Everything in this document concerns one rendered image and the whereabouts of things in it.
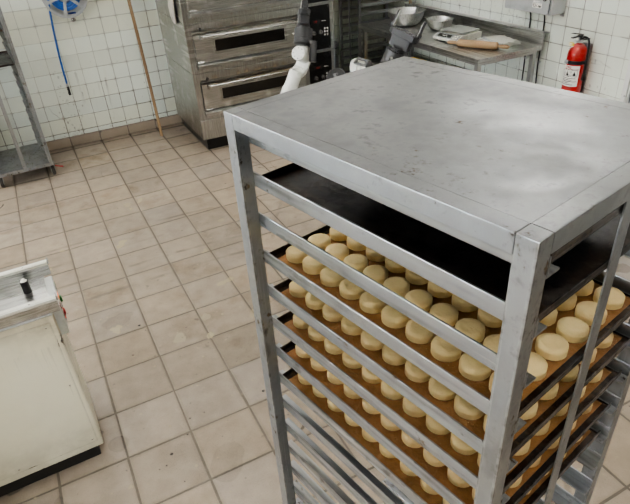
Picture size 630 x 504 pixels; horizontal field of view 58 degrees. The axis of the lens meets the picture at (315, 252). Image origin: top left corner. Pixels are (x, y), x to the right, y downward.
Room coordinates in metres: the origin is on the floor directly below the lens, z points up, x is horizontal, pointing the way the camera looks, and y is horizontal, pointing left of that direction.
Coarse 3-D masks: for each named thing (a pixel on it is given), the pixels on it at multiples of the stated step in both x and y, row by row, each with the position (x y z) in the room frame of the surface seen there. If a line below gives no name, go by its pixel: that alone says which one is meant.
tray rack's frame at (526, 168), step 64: (384, 64) 1.24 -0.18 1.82; (256, 128) 0.92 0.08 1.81; (320, 128) 0.88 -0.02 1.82; (384, 128) 0.86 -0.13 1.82; (448, 128) 0.85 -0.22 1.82; (512, 128) 0.83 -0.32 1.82; (576, 128) 0.81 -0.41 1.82; (384, 192) 0.68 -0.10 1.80; (448, 192) 0.63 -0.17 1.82; (512, 192) 0.62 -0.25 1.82; (576, 192) 0.61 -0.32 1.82; (512, 256) 0.52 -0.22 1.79; (512, 320) 0.51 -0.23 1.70; (512, 384) 0.50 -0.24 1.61; (576, 384) 0.64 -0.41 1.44
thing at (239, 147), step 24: (240, 144) 0.99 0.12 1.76; (240, 168) 0.99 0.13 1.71; (240, 192) 0.99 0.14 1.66; (240, 216) 1.00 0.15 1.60; (264, 264) 1.00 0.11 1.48; (264, 288) 1.00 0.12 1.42; (264, 312) 0.99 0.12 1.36; (264, 336) 0.99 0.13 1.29; (264, 360) 0.99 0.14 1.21; (288, 456) 1.00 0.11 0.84; (288, 480) 0.99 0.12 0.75
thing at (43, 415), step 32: (32, 288) 1.90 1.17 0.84; (32, 320) 1.69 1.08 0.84; (0, 352) 1.62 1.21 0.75; (32, 352) 1.67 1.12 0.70; (64, 352) 1.71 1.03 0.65; (0, 384) 1.60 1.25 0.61; (32, 384) 1.65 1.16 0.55; (64, 384) 1.69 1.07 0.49; (0, 416) 1.58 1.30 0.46; (32, 416) 1.62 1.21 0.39; (64, 416) 1.67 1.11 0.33; (96, 416) 1.88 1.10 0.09; (0, 448) 1.56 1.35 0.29; (32, 448) 1.60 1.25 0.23; (64, 448) 1.65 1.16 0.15; (96, 448) 1.73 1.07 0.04; (0, 480) 1.53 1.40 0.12; (32, 480) 1.60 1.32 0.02
